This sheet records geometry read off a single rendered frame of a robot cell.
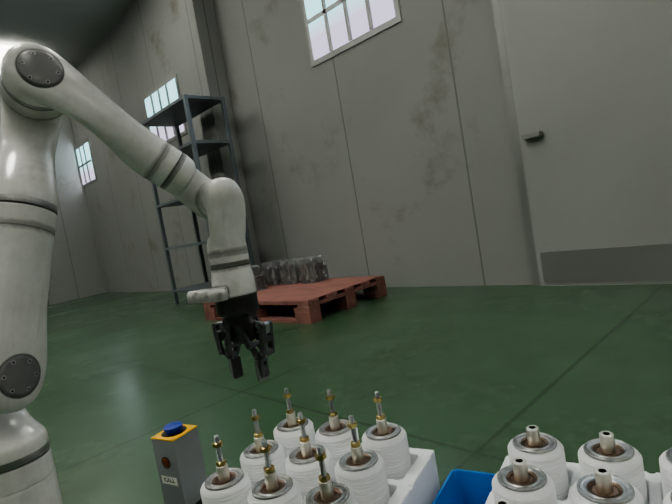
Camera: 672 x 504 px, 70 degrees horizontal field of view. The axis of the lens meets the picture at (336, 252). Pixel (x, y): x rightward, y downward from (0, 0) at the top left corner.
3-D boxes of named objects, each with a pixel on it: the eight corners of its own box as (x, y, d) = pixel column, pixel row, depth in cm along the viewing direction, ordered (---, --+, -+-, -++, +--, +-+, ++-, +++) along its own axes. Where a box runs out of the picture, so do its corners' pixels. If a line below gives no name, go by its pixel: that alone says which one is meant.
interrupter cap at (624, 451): (634, 466, 76) (634, 462, 76) (581, 460, 80) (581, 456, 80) (634, 443, 83) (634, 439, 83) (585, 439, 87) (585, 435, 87)
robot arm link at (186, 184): (234, 198, 92) (169, 155, 86) (251, 191, 85) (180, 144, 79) (216, 229, 90) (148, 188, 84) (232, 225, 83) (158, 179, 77)
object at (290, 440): (326, 505, 111) (312, 429, 110) (284, 513, 111) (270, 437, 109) (325, 482, 121) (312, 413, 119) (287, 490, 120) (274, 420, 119)
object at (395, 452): (379, 499, 110) (366, 422, 109) (421, 499, 107) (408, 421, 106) (370, 527, 101) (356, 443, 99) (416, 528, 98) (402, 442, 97)
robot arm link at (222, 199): (259, 262, 83) (242, 262, 91) (244, 173, 82) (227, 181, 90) (220, 269, 80) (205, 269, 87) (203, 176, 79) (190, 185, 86)
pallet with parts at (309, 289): (391, 294, 407) (384, 248, 404) (303, 327, 339) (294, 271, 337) (286, 295, 512) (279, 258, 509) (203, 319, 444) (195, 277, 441)
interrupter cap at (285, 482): (276, 504, 83) (275, 500, 83) (243, 497, 87) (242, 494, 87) (301, 480, 89) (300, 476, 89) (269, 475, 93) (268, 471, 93)
